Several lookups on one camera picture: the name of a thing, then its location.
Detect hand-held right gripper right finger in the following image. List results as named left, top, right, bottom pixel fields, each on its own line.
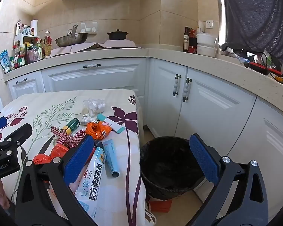
left=189, top=133, right=269, bottom=226

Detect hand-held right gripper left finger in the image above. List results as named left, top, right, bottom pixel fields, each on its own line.
left=14, top=134, right=97, bottom=226

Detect small red plastic bag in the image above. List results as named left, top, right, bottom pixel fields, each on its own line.
left=33, top=144, right=69, bottom=165

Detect red checkered ribbon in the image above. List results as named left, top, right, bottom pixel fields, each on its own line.
left=51, top=126, right=86, bottom=149

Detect white milk powder packet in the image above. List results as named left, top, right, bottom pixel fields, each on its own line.
left=68, top=147, right=106, bottom=219

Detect light blue carton box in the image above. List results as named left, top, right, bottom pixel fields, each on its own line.
left=101, top=139, right=121, bottom=177

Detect black trash bin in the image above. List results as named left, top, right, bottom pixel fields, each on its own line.
left=140, top=137, right=207, bottom=200

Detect green yellow can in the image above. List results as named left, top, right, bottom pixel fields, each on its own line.
left=62, top=118, right=81, bottom=134

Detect orange plastic bag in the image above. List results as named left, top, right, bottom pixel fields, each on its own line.
left=85, top=121, right=112, bottom=140

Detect teal white tube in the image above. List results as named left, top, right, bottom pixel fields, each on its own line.
left=97, top=114, right=125, bottom=134

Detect clear plastic wrapper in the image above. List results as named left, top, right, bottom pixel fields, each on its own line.
left=82, top=99, right=106, bottom=117

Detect person's left hand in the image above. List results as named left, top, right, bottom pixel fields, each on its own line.
left=0, top=181, right=10, bottom=209

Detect floral tablecloth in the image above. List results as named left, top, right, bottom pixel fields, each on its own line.
left=0, top=89, right=156, bottom=226

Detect white kitchen cabinet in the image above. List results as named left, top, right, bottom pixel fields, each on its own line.
left=5, top=56, right=283, bottom=226

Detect orange flat box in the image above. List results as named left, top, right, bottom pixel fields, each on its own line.
left=147, top=196, right=172, bottom=213

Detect blue snack bag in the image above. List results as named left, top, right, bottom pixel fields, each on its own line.
left=0, top=50, right=11, bottom=73

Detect cluster of condiment bottles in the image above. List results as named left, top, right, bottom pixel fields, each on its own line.
left=9, top=19, right=53, bottom=70

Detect steel wok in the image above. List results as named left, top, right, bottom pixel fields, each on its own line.
left=55, top=25, right=89, bottom=47

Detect red power strip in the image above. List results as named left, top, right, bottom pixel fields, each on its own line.
left=244, top=61, right=283, bottom=76

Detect red food packages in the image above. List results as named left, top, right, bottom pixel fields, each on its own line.
left=188, top=28, right=198, bottom=53

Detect dark glass oil bottle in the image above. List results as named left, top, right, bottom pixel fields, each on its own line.
left=183, top=27, right=189, bottom=53

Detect pink stove cloth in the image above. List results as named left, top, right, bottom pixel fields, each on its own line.
left=48, top=42, right=142, bottom=57

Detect black cooking pot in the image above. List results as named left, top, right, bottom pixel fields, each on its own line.
left=107, top=29, right=128, bottom=40

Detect dark grey curtain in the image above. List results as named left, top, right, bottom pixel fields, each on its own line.
left=220, top=0, right=283, bottom=62

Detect white cabinet door handle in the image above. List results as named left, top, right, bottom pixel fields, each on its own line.
left=173, top=74, right=181, bottom=97
left=182, top=78, right=192, bottom=102

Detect white wall rack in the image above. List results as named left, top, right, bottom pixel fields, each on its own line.
left=80, top=22, right=98, bottom=34

